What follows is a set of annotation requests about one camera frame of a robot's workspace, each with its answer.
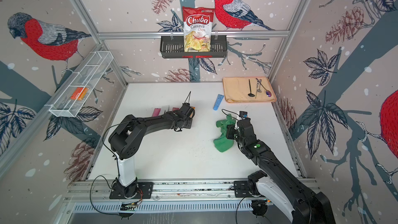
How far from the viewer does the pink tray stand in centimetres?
→ 112

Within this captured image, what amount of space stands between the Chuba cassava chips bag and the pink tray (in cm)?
41

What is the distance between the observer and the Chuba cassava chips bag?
86cm
